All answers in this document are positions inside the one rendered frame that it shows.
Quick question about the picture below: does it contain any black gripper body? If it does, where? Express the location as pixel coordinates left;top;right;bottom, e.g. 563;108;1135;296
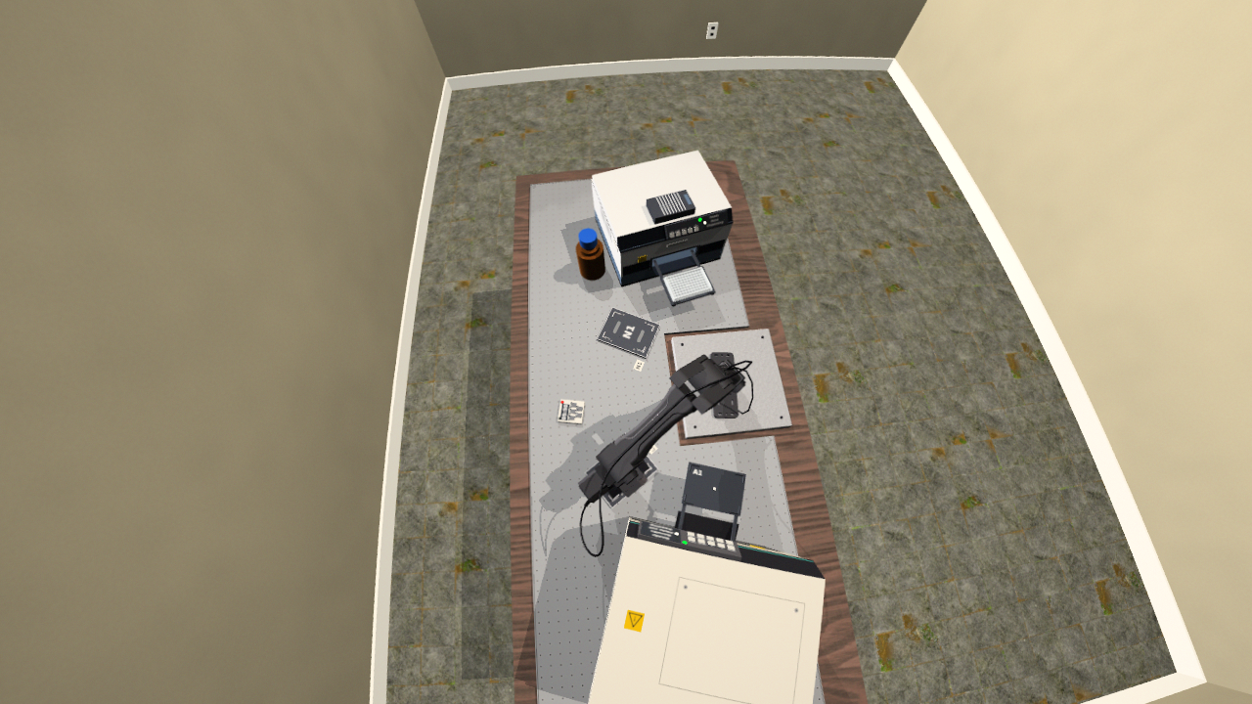
618;468;644;497

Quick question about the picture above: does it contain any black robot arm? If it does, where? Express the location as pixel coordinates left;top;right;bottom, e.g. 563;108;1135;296
578;352;745;504

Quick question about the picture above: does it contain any brown bottle with blue cap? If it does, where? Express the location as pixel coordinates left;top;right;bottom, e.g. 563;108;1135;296
576;229;605;281

